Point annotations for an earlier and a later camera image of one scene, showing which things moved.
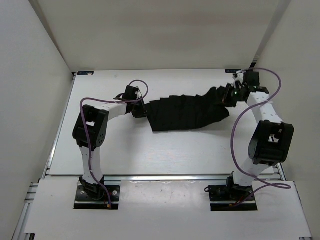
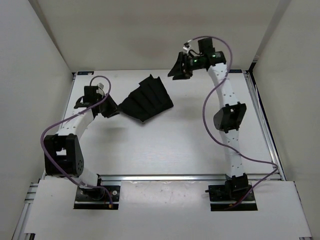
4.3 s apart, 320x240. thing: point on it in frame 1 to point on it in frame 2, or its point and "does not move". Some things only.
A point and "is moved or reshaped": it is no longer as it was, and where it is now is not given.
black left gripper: x=142 y=111 to x=113 y=109
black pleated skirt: x=174 y=112 is moved or reshaped
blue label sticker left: x=85 y=72 does not move
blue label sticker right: x=232 y=71 does not move
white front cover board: x=164 y=207 does not move
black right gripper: x=225 y=99 to x=177 y=71
